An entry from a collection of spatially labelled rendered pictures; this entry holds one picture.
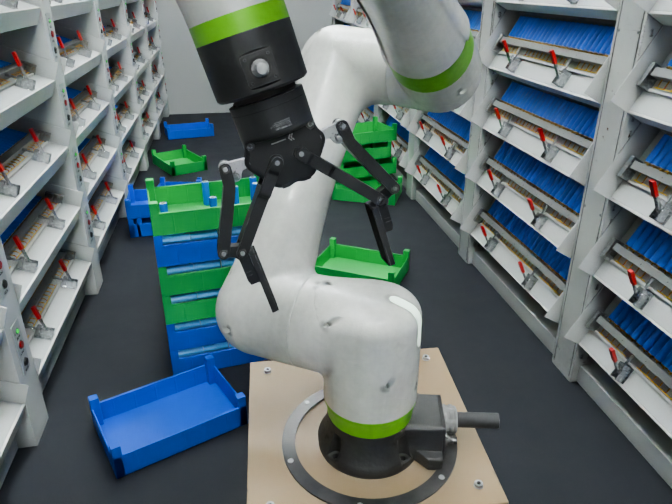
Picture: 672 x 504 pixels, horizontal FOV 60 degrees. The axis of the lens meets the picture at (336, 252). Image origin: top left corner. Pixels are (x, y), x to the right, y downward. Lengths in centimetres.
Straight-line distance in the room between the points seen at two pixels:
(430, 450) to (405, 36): 54
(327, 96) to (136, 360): 104
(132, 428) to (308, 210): 81
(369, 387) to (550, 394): 89
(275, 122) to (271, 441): 51
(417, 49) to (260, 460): 59
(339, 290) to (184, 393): 85
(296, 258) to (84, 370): 101
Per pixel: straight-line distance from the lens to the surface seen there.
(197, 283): 147
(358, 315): 71
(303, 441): 89
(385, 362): 72
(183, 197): 158
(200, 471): 134
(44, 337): 163
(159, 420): 147
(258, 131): 56
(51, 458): 147
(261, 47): 54
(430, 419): 84
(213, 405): 148
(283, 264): 79
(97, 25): 254
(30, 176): 161
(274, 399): 96
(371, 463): 83
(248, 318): 77
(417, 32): 70
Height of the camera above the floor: 94
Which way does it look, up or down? 25 degrees down
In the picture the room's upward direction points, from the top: straight up
